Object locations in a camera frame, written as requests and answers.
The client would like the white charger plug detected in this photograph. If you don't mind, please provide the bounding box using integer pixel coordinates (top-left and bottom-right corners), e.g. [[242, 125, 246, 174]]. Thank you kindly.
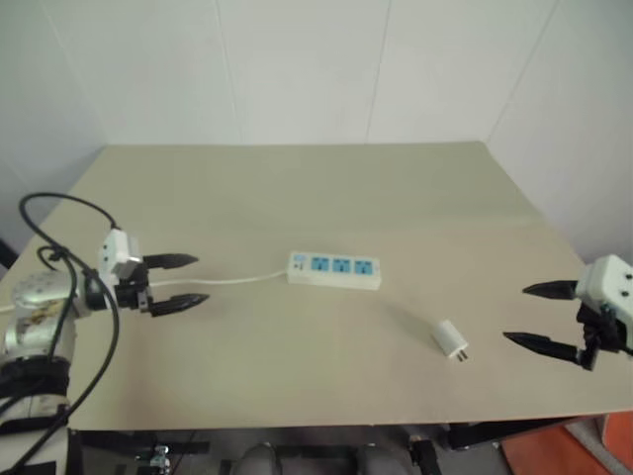
[[430, 319, 472, 367]]

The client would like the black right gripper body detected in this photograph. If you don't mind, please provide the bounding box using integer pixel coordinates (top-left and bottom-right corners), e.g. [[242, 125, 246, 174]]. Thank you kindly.
[[575, 302, 633, 373]]

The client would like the orange floor mat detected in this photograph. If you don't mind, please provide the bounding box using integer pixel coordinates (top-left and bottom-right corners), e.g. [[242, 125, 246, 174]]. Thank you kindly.
[[497, 409, 633, 475]]

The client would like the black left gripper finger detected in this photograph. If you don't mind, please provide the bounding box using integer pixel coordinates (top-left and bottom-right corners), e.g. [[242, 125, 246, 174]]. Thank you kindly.
[[149, 292, 212, 319], [142, 252, 201, 272]]

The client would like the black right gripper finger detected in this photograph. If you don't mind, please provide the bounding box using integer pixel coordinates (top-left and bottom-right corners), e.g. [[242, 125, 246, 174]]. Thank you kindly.
[[522, 279, 581, 302], [501, 332, 581, 365]]

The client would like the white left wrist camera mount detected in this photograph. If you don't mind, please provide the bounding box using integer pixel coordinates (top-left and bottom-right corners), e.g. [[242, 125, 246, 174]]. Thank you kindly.
[[96, 228, 144, 288]]

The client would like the white power strip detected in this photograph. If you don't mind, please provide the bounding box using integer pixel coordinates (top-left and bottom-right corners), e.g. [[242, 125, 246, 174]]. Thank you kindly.
[[286, 250, 384, 291]]

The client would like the dark grey rounded shape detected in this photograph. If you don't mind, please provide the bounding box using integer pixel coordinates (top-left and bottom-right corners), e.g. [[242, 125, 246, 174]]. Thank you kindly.
[[240, 443, 282, 475]]

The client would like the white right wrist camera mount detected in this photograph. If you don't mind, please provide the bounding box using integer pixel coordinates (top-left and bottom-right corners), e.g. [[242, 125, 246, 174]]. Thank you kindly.
[[575, 254, 633, 347]]

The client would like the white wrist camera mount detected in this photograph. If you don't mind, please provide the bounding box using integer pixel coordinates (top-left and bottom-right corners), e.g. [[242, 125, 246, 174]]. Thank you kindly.
[[575, 254, 633, 347], [96, 228, 144, 288]]

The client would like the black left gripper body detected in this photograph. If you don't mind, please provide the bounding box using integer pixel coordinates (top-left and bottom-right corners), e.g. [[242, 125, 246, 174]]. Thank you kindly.
[[114, 264, 155, 316]]

